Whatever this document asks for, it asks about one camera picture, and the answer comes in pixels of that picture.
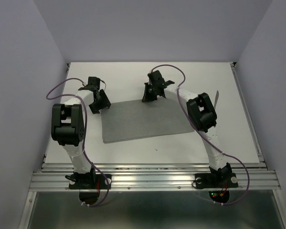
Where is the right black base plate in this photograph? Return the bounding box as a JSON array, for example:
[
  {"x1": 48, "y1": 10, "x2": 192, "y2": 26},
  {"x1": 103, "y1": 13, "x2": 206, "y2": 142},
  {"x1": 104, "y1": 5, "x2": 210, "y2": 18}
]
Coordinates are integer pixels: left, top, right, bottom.
[{"x1": 192, "y1": 173, "x2": 238, "y2": 189}]

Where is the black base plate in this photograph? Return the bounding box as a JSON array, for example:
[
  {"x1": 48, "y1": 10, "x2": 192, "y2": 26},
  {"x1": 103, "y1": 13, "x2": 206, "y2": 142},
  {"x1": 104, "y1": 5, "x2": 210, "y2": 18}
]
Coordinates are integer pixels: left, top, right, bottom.
[
  {"x1": 192, "y1": 173, "x2": 238, "y2": 189},
  {"x1": 65, "y1": 173, "x2": 111, "y2": 190}
]

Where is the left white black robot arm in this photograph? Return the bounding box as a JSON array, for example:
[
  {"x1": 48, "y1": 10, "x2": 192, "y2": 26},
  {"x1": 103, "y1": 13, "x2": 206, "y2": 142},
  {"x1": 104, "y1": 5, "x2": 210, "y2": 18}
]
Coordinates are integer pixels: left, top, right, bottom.
[{"x1": 51, "y1": 77, "x2": 111, "y2": 189}]

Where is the silver knife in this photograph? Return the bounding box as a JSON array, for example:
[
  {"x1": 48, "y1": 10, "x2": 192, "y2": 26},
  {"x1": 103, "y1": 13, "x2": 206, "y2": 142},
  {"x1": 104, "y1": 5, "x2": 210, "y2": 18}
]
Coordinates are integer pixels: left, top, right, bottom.
[{"x1": 214, "y1": 91, "x2": 219, "y2": 109}]

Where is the grey cloth napkin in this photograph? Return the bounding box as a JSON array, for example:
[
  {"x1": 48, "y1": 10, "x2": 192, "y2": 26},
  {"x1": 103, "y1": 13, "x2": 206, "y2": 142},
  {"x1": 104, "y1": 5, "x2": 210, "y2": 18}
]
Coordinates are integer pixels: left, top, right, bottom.
[{"x1": 101, "y1": 98, "x2": 193, "y2": 144}]

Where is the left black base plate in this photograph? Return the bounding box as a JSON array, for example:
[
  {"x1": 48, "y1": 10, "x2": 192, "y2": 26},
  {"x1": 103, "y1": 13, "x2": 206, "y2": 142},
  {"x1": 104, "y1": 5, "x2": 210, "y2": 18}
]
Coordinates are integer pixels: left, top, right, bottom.
[{"x1": 65, "y1": 173, "x2": 111, "y2": 190}]

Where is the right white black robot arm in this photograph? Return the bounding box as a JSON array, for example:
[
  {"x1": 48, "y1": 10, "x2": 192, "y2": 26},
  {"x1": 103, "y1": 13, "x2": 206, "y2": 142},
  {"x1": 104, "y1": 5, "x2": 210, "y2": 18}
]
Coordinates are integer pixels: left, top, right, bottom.
[{"x1": 142, "y1": 70, "x2": 238, "y2": 189}]

